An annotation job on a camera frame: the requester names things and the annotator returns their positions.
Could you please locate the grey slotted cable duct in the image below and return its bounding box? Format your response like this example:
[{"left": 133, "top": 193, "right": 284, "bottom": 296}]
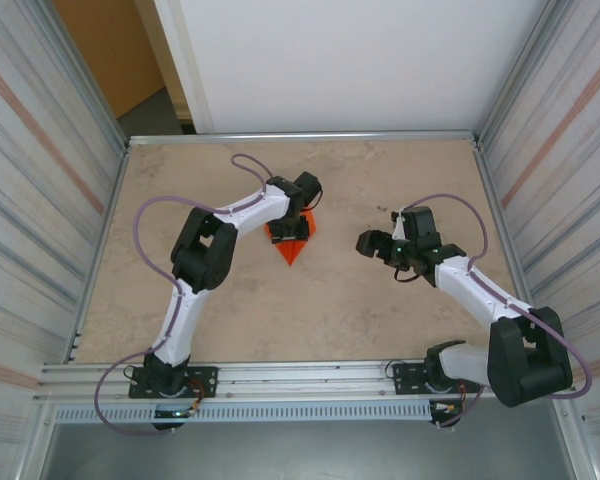
[{"left": 53, "top": 401, "right": 435, "bottom": 425}]

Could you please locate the white door frame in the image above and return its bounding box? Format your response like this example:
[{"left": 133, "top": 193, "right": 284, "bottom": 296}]
[{"left": 152, "top": 0, "right": 216, "bottom": 135}]

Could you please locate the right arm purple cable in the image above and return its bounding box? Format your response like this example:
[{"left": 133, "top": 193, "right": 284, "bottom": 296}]
[{"left": 403, "top": 193, "right": 595, "bottom": 430}]

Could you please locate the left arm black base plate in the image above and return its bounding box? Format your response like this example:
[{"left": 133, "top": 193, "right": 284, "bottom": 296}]
[{"left": 128, "top": 365, "right": 219, "bottom": 401}]

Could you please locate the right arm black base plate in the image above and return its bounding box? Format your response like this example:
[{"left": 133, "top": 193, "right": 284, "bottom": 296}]
[{"left": 390, "top": 360, "right": 482, "bottom": 399}]

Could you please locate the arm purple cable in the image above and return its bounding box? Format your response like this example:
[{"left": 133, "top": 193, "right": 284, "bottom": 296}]
[
  {"left": 403, "top": 193, "right": 595, "bottom": 430},
  {"left": 94, "top": 153, "right": 272, "bottom": 438}
]

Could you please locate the brown wooden door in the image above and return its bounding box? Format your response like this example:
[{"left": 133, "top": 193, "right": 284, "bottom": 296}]
[{"left": 51, "top": 0, "right": 170, "bottom": 120}]

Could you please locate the wide aluminium mounting rail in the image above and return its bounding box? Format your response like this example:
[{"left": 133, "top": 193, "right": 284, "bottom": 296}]
[{"left": 37, "top": 355, "right": 580, "bottom": 403}]

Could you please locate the long aluminium table edge rail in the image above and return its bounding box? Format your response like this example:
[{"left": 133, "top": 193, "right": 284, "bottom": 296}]
[{"left": 126, "top": 130, "right": 483, "bottom": 149}]

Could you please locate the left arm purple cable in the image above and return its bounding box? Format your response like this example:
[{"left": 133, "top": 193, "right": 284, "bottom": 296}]
[{"left": 94, "top": 153, "right": 272, "bottom": 438}]

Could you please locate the orange paper sheet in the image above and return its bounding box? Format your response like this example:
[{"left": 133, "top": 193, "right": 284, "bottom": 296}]
[{"left": 263, "top": 209, "right": 318, "bottom": 268}]

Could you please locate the aluminium table side rail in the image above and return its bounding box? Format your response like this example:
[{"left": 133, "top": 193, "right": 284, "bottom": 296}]
[
  {"left": 68, "top": 142, "right": 132, "bottom": 364},
  {"left": 472, "top": 139, "right": 546, "bottom": 357}
]

